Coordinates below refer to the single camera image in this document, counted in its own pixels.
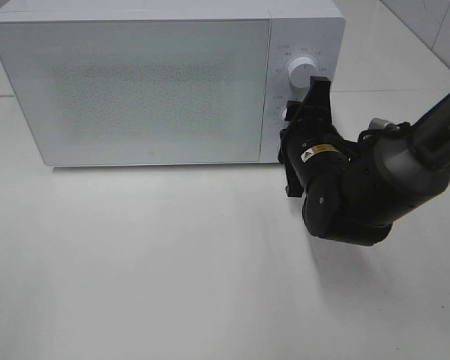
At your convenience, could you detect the upper white power knob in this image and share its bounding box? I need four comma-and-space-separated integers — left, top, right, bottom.
286, 54, 318, 89

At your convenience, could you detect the white microwave oven body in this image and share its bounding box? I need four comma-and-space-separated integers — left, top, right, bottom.
0, 1, 346, 167

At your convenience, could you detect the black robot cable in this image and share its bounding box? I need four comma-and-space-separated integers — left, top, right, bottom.
355, 118, 413, 146

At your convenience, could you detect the white microwave door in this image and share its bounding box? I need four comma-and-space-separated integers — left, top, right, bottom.
0, 20, 269, 167

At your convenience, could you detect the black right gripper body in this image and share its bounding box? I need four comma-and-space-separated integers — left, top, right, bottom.
277, 117, 345, 197

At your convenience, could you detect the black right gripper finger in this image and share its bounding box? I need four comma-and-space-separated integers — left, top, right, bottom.
301, 76, 332, 119
284, 100, 303, 124

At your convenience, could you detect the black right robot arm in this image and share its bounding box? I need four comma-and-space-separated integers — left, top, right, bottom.
277, 76, 450, 246

